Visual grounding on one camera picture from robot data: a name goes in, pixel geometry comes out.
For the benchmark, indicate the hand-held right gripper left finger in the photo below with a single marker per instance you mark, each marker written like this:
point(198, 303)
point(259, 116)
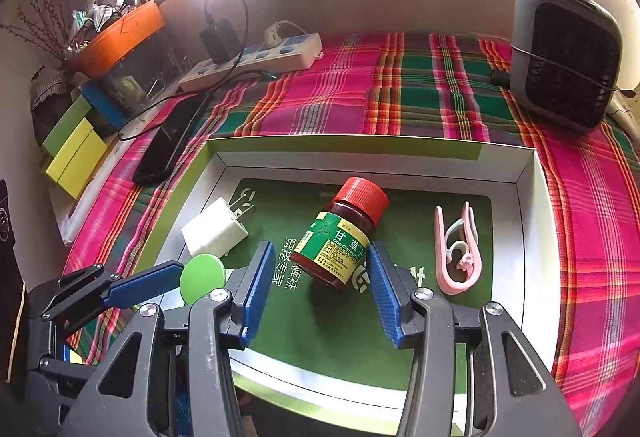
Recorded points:
point(257, 292)

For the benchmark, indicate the pink plaid blanket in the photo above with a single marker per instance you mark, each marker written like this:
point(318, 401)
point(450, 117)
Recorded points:
point(575, 217)

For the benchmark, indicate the green-lidded white jar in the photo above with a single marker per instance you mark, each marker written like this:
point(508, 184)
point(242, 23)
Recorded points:
point(202, 279)

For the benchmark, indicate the white charger adapter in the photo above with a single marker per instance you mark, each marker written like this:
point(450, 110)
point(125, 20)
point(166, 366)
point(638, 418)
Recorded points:
point(215, 232)

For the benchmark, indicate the blue cardboard box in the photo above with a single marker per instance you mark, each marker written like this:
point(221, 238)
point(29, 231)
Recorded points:
point(102, 104)

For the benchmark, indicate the grey desktop heater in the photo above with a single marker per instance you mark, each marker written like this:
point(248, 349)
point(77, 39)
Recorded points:
point(565, 67)

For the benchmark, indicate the black smartphone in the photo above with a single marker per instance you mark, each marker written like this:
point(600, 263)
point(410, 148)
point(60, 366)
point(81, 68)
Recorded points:
point(165, 147)

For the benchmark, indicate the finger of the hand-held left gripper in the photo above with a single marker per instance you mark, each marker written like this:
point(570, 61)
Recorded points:
point(70, 374)
point(140, 284)

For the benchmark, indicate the red-capped brown medicine bottle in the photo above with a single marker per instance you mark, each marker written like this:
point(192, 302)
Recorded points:
point(335, 242)

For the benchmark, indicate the white power strip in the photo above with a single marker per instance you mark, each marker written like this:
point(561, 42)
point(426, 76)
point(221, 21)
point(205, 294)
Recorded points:
point(295, 54)

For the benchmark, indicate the orange basket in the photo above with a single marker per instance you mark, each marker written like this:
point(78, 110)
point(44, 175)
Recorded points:
point(125, 29)

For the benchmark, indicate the dried twig bouquet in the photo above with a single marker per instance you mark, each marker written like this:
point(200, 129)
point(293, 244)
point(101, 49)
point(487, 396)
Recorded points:
point(45, 32)

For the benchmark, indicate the checkered cloth covered jar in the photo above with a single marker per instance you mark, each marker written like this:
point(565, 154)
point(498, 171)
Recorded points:
point(47, 92)

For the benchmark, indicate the white power plug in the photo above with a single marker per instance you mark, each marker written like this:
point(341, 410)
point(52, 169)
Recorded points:
point(272, 34)

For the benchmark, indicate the pink plastic clip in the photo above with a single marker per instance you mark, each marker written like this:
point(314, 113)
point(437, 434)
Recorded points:
point(440, 252)

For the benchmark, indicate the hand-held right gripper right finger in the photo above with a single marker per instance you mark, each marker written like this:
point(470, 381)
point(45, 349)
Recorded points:
point(385, 297)

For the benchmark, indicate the black heater plug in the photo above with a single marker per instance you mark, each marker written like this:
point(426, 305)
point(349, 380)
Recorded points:
point(500, 77)

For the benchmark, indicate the green and white cardboard box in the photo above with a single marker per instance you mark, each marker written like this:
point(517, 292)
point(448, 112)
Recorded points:
point(325, 342)

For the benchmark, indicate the yellow cardboard box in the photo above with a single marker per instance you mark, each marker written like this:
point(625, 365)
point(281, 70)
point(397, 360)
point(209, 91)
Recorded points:
point(75, 162)

